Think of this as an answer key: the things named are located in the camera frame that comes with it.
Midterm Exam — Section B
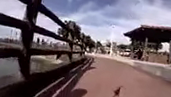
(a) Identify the reddish brown paved path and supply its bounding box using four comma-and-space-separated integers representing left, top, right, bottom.
25, 44, 171, 97

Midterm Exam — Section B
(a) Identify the row of trees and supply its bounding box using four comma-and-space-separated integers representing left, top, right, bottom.
54, 18, 111, 56

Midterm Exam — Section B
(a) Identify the wooden roofed shelter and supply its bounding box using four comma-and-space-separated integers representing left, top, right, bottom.
119, 17, 171, 67

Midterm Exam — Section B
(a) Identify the dark wooden rail fence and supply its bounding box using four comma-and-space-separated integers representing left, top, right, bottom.
0, 0, 96, 97

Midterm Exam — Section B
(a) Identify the pale concrete strip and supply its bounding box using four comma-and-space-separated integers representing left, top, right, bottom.
128, 58, 171, 88

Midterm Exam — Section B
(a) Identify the pale pole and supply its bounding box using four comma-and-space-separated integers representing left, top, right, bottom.
107, 25, 118, 57

